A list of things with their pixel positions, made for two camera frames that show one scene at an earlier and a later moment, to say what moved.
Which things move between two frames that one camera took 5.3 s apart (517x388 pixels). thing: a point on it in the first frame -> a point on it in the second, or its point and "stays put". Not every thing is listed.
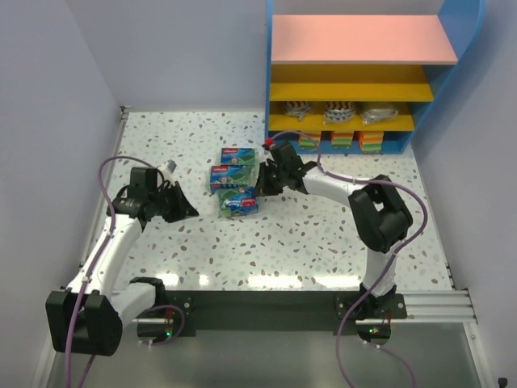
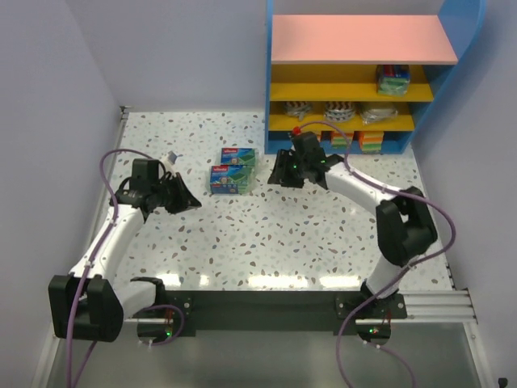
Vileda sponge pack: (237, 201) -> (393, 80)
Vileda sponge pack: (237, 156) stays put
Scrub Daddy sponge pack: (341, 140) stays put
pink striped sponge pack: (296, 108) stays put
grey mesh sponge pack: (375, 114) stays put
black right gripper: (272, 178) -> (291, 170)
